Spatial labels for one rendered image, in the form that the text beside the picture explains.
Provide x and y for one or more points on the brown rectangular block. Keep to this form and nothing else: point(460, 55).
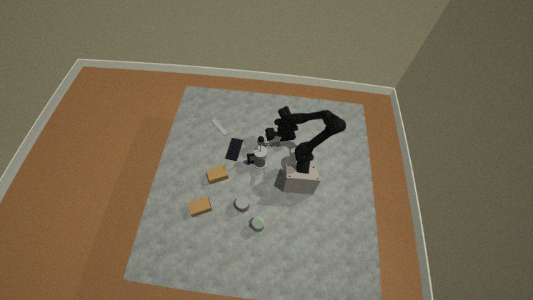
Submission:
point(200, 206)
point(217, 174)

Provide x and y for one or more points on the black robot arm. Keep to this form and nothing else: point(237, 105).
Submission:
point(303, 152)

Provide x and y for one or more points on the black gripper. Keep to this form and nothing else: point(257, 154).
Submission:
point(286, 136)

